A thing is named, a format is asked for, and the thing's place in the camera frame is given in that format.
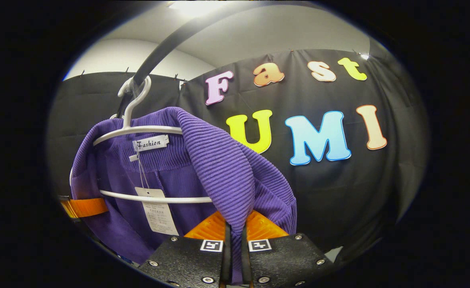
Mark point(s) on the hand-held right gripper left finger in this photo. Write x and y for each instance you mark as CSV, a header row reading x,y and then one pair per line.
x,y
187,260

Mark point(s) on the purple ribbed jacket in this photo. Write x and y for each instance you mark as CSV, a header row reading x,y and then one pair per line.
x,y
219,168

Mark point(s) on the black metal clothes rack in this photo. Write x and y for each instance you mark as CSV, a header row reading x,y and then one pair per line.
x,y
167,44

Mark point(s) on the black backdrop cloth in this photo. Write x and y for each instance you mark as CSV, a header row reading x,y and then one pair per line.
x,y
339,192

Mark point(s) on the ceiling light panel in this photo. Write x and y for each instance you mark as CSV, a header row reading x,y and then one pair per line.
x,y
199,6

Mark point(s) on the white plastic clothes hanger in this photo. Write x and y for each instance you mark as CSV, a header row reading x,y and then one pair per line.
x,y
139,130

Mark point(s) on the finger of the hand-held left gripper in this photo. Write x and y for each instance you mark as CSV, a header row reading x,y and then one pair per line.
x,y
85,207

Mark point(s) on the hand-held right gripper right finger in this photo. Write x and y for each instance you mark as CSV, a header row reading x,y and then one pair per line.
x,y
283,260

